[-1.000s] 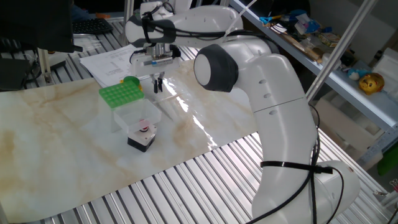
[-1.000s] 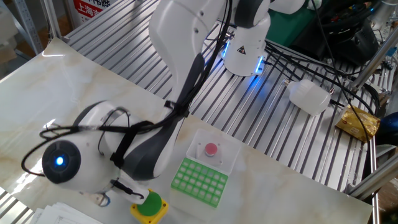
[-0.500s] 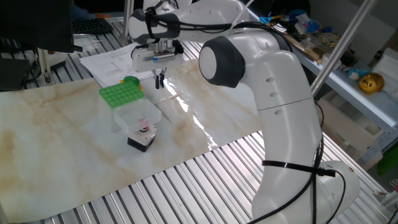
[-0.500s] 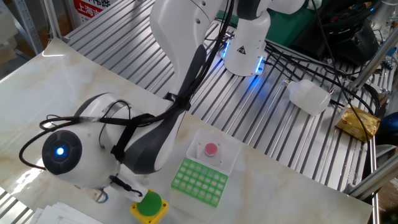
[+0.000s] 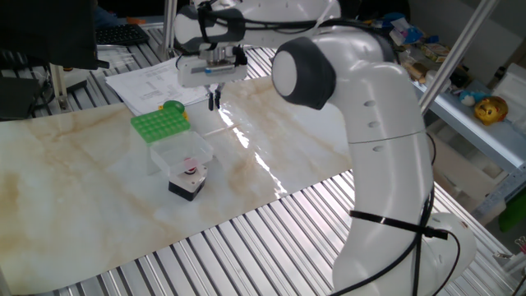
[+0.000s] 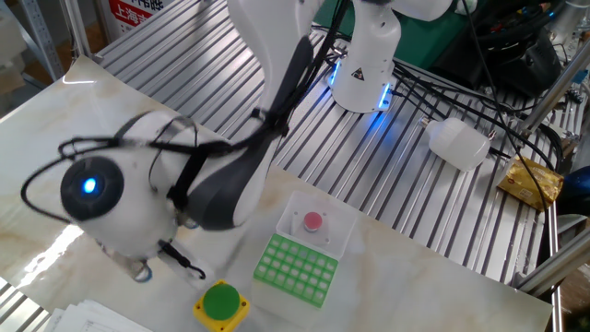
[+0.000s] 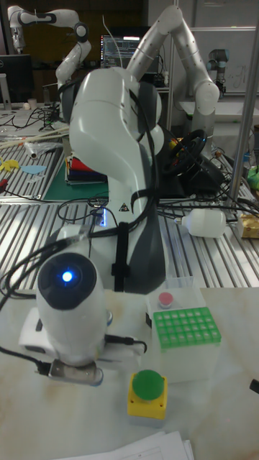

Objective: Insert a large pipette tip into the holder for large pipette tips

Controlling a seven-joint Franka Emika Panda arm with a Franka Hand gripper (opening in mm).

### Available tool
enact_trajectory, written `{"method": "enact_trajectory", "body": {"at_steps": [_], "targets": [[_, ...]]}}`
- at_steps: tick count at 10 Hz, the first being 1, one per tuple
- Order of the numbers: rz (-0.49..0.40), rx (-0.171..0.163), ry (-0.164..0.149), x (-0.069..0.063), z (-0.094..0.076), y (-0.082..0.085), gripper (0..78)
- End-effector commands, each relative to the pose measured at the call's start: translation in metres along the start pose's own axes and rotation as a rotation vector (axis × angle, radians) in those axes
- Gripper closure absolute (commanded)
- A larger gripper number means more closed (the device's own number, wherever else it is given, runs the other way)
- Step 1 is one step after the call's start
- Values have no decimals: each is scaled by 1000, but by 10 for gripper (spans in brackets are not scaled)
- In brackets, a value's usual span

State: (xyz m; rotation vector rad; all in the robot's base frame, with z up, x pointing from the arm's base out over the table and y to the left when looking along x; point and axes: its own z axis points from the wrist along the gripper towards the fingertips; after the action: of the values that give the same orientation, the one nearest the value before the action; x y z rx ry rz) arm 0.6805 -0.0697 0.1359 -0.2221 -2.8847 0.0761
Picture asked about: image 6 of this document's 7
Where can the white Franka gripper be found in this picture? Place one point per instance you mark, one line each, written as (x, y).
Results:
(182, 273)

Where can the clear pipette box green rack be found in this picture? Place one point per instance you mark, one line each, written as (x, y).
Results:
(295, 272)

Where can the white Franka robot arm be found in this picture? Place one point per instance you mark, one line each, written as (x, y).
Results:
(138, 207)

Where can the green button yellow box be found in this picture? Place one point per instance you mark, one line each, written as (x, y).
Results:
(221, 302)

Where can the stack of printed paper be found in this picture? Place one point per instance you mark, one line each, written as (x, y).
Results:
(92, 320)

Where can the red white sign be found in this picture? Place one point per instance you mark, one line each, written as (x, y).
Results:
(131, 16)

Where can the grey perforated rack upright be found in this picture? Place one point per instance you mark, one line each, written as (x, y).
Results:
(41, 41)

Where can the white LED bulb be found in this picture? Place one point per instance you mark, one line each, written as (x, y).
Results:
(461, 143)

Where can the green cutting mat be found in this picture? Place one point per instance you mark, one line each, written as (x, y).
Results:
(424, 41)

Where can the gold foil package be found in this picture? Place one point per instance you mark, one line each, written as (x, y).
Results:
(530, 182)

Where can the black steering wheel controller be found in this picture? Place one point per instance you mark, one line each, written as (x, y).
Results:
(521, 64)

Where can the dark blue round object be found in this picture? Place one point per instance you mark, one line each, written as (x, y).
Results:
(576, 189)

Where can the silver wrist camera blue cap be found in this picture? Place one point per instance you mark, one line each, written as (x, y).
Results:
(188, 223)
(142, 272)

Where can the red push button switch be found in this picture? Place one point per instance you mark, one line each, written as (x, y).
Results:
(313, 221)

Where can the aluminium frame beam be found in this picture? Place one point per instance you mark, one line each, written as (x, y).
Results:
(553, 267)

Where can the aluminium frame post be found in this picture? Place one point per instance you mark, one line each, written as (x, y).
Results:
(553, 92)

